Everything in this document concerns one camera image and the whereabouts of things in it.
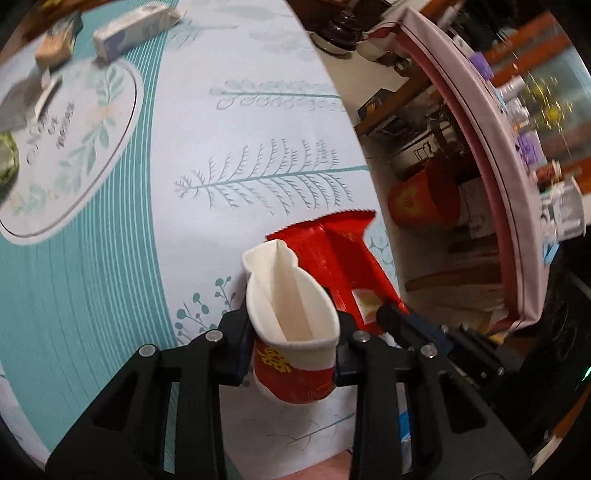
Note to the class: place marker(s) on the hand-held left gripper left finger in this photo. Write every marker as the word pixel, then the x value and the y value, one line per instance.
pixel 231 350

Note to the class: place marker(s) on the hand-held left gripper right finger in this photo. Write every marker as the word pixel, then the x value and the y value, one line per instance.
pixel 353 360

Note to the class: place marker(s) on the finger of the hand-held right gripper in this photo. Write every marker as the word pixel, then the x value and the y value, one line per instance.
pixel 397 323

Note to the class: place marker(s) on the red paper cup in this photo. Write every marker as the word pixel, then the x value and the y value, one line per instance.
pixel 295 318

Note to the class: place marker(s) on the red wrapper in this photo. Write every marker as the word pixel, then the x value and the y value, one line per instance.
pixel 332 258

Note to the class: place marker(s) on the orange bucket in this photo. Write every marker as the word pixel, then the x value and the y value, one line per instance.
pixel 415 198

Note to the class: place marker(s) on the white plastic jar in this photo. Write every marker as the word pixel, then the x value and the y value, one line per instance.
pixel 561 210

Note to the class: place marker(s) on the silver metal appliance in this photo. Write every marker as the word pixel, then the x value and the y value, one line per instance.
pixel 425 147

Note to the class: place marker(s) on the teal white printed tablecloth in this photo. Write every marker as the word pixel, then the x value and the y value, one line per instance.
pixel 231 138

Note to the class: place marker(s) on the dark cardboard box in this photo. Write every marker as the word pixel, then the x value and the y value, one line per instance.
pixel 376 108

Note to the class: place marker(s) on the purple box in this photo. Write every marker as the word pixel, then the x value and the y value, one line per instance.
pixel 480 63
pixel 528 148

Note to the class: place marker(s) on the table with pink cloth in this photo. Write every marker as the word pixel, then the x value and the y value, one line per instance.
pixel 466 92

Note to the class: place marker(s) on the green packet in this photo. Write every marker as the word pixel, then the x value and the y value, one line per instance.
pixel 7 161

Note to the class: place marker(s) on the grey foil pouch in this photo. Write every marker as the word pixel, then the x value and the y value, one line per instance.
pixel 23 104

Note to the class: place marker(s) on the white small box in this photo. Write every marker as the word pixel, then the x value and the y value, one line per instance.
pixel 129 32

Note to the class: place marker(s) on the brown snack packet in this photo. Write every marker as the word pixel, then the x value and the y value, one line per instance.
pixel 55 46

